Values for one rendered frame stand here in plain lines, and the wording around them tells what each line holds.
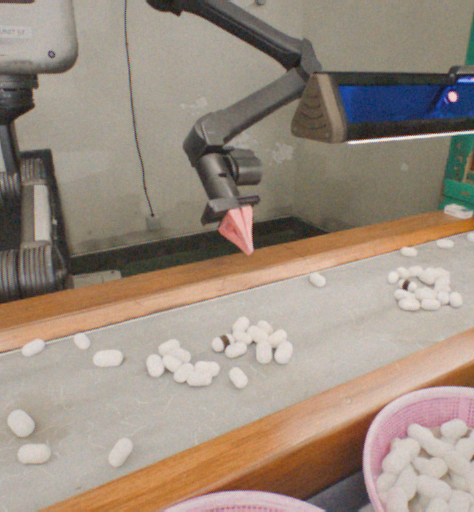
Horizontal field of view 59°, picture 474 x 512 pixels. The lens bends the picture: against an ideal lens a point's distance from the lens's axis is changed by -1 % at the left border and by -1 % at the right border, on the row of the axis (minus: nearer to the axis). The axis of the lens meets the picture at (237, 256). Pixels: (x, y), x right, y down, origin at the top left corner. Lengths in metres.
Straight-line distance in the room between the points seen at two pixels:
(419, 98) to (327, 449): 0.42
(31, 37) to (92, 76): 1.57
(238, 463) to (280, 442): 0.05
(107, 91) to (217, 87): 0.68
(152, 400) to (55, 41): 0.71
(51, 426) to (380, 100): 0.53
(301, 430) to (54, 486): 0.25
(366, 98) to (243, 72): 2.39
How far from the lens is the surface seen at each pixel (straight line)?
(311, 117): 0.49
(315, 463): 0.50
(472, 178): 1.30
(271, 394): 0.56
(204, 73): 2.76
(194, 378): 0.56
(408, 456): 0.51
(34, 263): 0.89
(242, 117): 0.90
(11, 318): 0.74
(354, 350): 0.65
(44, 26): 0.99
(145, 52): 2.63
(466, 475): 0.53
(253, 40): 1.13
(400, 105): 0.55
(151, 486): 0.44
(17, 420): 0.55
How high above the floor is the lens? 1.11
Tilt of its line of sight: 23 degrees down
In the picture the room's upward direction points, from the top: straight up
